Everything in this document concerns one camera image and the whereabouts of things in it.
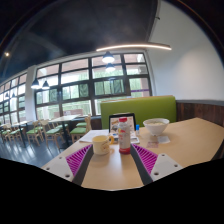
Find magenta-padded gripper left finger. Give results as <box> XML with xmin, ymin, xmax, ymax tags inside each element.
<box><xmin>41</xmin><ymin>143</ymin><xmax>94</xmax><ymax>186</ymax></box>

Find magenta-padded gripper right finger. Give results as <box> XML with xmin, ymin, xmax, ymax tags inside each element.
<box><xmin>129</xmin><ymin>143</ymin><xmax>184</xmax><ymax>186</ymax></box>

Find red-capped clear drink bottle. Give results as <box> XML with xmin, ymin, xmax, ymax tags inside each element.
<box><xmin>117</xmin><ymin>117</ymin><xmax>132</xmax><ymax>155</ymax></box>

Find white bowl with food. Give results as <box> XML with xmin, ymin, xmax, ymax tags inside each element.
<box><xmin>142</xmin><ymin>117</ymin><xmax>171</xmax><ymax>136</ymax></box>

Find open white paper booklet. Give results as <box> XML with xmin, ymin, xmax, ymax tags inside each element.
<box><xmin>79</xmin><ymin>129</ymin><xmax>110</xmax><ymax>144</ymax></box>

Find wooden green-seated chairs group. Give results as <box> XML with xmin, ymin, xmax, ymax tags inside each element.
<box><xmin>0</xmin><ymin>114</ymin><xmax>93</xmax><ymax>148</ymax></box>

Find wooden dining table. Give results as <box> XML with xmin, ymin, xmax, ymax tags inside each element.
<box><xmin>48</xmin><ymin>114</ymin><xmax>81</xmax><ymax>148</ymax></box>

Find green upholstered bench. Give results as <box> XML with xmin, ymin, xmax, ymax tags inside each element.
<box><xmin>100</xmin><ymin>95</ymin><xmax>178</xmax><ymax>130</ymax></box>

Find black laptop with stickers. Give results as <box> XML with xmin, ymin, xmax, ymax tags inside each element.
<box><xmin>108</xmin><ymin>112</ymin><xmax>138</xmax><ymax>134</ymax></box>

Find black pendant lamps group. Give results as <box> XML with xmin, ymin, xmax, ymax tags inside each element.
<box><xmin>30</xmin><ymin>50</ymin><xmax>117</xmax><ymax>90</ymax></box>

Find long linear ceiling light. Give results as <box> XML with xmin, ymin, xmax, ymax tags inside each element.
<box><xmin>95</xmin><ymin>42</ymin><xmax>173</xmax><ymax>53</ymax></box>

